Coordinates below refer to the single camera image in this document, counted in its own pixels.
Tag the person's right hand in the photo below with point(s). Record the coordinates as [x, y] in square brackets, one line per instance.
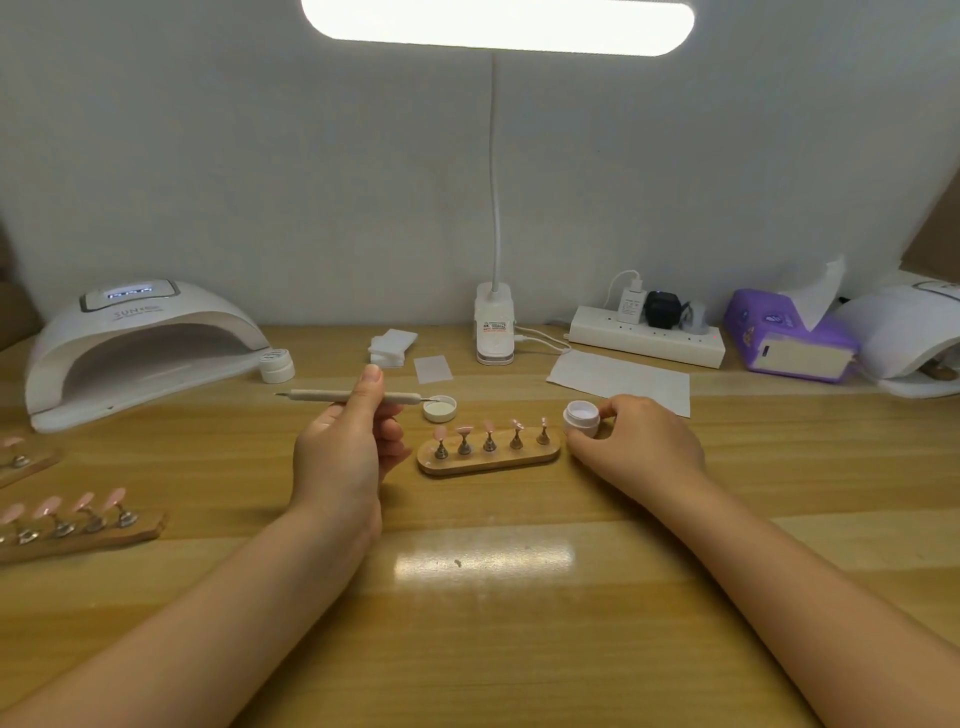
[645, 450]

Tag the person's left hand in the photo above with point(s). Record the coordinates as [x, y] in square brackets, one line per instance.
[345, 465]

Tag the white gel jar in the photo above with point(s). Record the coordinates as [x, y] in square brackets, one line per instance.
[582, 416]

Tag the grey dotting pen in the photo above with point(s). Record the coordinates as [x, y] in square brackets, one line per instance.
[315, 396]

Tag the wooden nail holder strip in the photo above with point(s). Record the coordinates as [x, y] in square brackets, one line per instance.
[488, 458]

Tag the white nail lamp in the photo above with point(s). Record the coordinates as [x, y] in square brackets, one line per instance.
[135, 338]
[912, 333]

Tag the wooden stands with pink nails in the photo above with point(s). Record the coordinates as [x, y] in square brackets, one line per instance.
[75, 521]

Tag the person's left forearm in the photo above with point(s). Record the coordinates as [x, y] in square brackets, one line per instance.
[173, 645]

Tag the person's right forearm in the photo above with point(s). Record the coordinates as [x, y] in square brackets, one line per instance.
[833, 623]

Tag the white desk lamp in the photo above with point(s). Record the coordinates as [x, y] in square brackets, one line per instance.
[495, 27]

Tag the white paper sheet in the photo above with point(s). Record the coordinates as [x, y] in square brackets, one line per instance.
[618, 384]

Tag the white jar lid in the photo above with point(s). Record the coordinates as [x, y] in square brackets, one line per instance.
[440, 408]

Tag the white power strip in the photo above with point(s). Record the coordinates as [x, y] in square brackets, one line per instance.
[645, 338]

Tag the small closed white jar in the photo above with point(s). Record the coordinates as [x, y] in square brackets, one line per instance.
[278, 366]

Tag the stack of white cotton pads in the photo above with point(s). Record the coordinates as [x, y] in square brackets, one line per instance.
[393, 348]

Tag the small white paper square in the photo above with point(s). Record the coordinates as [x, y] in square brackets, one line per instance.
[434, 369]

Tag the black plug adapter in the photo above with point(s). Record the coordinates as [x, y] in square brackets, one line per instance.
[663, 311]

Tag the grey plug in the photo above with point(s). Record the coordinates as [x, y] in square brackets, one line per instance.
[696, 318]

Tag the white charger plug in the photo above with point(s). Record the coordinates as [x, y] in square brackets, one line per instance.
[630, 305]

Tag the purple tissue box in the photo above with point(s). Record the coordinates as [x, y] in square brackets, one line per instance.
[765, 339]

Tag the white tissue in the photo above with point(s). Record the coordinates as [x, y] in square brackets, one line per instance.
[818, 293]

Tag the brown wooden board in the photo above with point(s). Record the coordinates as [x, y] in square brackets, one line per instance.
[933, 225]

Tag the brown cardboard box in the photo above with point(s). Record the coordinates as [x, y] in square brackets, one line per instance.
[15, 308]

